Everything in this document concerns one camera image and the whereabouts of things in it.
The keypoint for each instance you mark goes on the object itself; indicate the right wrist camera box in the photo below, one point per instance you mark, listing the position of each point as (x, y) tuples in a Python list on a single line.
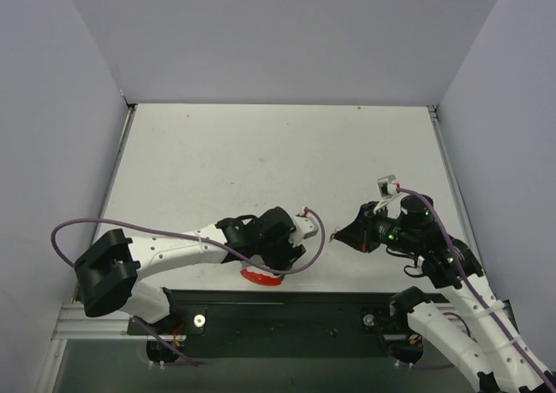
[(388, 188)]

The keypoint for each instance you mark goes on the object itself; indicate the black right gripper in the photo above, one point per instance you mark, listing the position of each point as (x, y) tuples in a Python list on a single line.
[(367, 227)]

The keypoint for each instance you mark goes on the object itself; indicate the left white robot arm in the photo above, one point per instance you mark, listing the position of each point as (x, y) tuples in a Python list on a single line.
[(111, 272)]

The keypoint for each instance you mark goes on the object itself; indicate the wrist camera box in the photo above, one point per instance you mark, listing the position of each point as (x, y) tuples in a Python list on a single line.
[(388, 188), (305, 228)]

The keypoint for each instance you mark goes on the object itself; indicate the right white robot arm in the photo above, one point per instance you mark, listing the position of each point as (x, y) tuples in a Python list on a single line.
[(493, 357)]

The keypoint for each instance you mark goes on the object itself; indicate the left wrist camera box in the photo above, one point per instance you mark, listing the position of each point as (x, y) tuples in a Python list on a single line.
[(305, 228)]

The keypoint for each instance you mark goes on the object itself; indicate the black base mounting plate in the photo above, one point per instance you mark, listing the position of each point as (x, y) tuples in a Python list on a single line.
[(274, 324)]

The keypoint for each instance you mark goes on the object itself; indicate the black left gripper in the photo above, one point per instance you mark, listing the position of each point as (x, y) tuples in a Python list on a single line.
[(281, 256)]

